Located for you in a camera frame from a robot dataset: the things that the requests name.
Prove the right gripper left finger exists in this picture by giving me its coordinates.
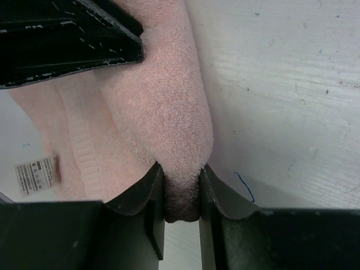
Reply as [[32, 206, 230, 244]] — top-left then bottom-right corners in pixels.
[[1, 164, 165, 269]]

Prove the pink towel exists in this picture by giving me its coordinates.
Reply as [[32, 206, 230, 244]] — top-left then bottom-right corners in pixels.
[[9, 1, 213, 223]]

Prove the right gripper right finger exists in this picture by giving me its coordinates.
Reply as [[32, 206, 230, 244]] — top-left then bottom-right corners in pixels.
[[199, 166, 359, 269]]

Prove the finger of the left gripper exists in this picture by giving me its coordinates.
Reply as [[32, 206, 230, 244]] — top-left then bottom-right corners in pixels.
[[1, 0, 144, 89], [83, 0, 143, 37]]

